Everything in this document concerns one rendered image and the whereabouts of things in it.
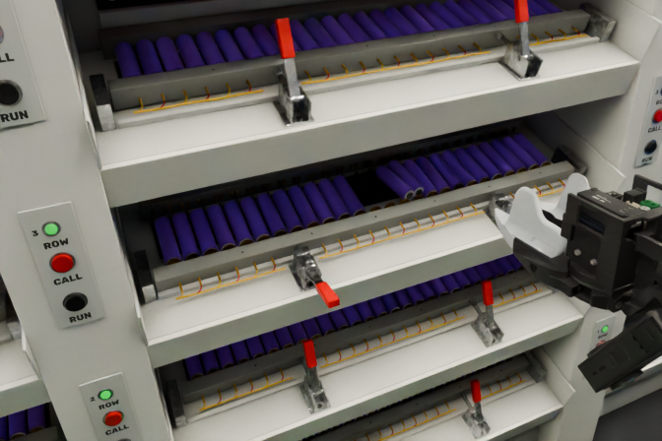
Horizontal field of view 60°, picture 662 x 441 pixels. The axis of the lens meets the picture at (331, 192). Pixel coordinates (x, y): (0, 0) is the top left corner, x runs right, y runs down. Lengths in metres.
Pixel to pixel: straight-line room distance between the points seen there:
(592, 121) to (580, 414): 0.54
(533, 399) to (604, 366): 0.56
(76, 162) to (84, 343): 0.18
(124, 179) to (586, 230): 0.37
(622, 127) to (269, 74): 0.45
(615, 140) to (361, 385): 0.46
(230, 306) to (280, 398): 0.19
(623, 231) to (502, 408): 0.64
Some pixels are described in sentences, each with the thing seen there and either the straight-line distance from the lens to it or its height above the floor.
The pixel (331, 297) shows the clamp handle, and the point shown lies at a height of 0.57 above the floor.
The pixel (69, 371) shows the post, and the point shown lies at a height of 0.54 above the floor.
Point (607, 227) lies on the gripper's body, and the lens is 0.44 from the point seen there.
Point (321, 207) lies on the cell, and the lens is 0.69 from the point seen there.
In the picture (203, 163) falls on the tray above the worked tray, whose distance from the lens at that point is 0.52.
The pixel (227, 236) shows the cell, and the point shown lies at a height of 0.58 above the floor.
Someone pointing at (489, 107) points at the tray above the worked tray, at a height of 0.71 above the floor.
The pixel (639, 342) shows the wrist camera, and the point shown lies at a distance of 0.47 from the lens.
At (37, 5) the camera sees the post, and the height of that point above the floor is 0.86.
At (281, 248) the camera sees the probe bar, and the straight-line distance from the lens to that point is 0.64.
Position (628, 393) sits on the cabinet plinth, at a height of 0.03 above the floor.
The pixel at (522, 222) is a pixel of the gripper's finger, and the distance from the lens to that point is 0.52.
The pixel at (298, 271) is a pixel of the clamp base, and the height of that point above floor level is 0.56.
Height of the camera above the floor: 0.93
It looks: 29 degrees down
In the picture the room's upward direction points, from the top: 3 degrees counter-clockwise
